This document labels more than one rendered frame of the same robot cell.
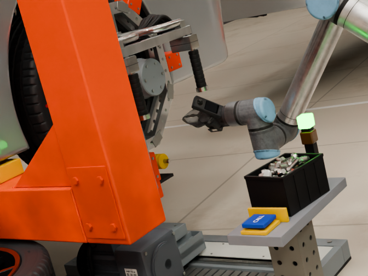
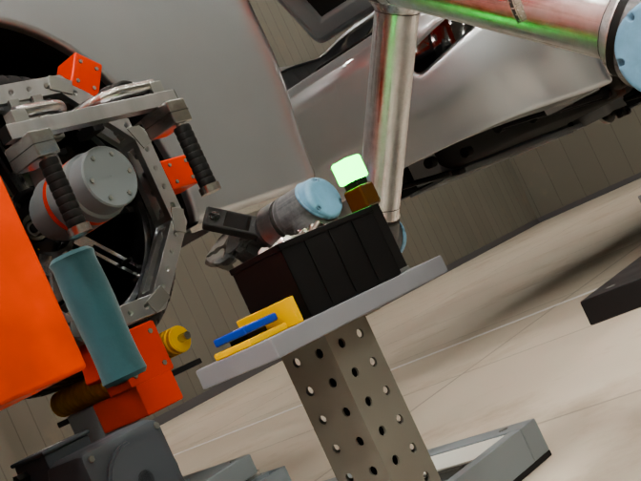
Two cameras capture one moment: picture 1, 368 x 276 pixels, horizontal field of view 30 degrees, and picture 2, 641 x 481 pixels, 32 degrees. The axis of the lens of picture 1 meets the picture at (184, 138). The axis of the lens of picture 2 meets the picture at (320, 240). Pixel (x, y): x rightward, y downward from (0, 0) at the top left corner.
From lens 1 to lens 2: 76 cm
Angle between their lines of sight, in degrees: 15
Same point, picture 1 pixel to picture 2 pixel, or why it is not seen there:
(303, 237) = (353, 359)
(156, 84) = (118, 187)
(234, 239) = (208, 373)
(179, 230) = (238, 468)
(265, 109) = (316, 195)
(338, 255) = (514, 445)
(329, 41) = (396, 52)
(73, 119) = not seen: outside the picture
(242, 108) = (280, 205)
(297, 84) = (368, 145)
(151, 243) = (107, 442)
